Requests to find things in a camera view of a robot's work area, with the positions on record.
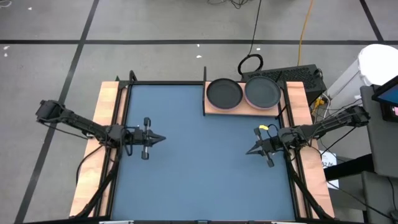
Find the black computer case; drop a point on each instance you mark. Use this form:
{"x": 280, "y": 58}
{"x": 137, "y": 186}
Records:
{"x": 298, "y": 74}

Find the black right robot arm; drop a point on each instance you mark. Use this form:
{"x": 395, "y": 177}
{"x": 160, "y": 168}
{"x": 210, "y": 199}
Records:
{"x": 329, "y": 123}

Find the black metal table frame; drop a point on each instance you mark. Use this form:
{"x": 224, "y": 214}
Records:
{"x": 168, "y": 83}

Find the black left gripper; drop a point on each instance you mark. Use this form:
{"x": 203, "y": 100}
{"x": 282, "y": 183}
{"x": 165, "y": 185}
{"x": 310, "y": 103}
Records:
{"x": 138, "y": 137}

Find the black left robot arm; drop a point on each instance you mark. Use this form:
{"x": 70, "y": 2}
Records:
{"x": 81, "y": 121}

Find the wooden table side plank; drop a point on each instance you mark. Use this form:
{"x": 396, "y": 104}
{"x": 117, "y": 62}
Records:
{"x": 82, "y": 193}
{"x": 297, "y": 99}

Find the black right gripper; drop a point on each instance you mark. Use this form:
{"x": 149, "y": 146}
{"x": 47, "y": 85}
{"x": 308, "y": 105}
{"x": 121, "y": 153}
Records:
{"x": 272, "y": 143}

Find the black metal beam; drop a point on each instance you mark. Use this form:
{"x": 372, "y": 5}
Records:
{"x": 348, "y": 168}

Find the white paper sheet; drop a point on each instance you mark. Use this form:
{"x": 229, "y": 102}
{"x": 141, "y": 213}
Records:
{"x": 328, "y": 161}

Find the tablet with blue screen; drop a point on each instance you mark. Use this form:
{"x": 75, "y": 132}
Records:
{"x": 388, "y": 96}

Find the yellow power plug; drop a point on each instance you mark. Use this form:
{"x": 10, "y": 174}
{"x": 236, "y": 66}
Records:
{"x": 318, "y": 102}

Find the yellow tape tag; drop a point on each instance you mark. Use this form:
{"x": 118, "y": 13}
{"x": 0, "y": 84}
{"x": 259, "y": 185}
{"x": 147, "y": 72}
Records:
{"x": 263, "y": 127}

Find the dark grey plate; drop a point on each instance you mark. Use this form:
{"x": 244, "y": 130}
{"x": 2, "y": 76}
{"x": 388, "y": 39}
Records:
{"x": 262, "y": 92}
{"x": 224, "y": 93}

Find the purple plate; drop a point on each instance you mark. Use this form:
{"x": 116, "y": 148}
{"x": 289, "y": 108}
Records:
{"x": 248, "y": 103}

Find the grey cabinet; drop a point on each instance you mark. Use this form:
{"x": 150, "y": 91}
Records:
{"x": 382, "y": 146}

